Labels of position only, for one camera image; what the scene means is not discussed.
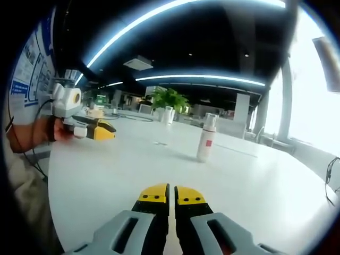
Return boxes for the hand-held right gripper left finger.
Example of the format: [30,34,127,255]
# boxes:
[63,182,170,255]

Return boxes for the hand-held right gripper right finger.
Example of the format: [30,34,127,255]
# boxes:
[174,185,287,255]

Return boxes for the white pump bottle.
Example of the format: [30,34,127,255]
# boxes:
[196,126,217,164]

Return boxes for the clear pump bottle cover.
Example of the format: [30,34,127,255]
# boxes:
[205,112,219,131]

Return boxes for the person's left hand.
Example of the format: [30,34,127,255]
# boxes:
[54,118,75,141]

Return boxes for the white plant pot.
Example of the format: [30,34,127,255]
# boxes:
[160,105,176,126]

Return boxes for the ceiling air vent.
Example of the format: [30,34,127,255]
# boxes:
[123,55,155,71]

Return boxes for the green potted plant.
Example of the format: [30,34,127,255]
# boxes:
[149,87,191,115]

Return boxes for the person's beige clothing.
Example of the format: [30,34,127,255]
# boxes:
[4,150,65,255]

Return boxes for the short curved ceiling light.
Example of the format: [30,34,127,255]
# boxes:
[134,74,267,87]

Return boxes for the long curved ceiling light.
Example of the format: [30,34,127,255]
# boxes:
[86,0,287,69]

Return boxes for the white square pillar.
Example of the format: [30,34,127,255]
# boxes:
[234,93,251,139]

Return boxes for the brown hanging panel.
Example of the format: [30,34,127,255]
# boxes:
[311,35,340,94]

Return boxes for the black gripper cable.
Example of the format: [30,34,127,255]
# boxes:
[22,97,55,179]

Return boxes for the blue and white wall poster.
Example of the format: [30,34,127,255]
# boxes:
[10,14,58,108]

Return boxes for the thin black cable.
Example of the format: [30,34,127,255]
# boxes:
[324,156,340,207]

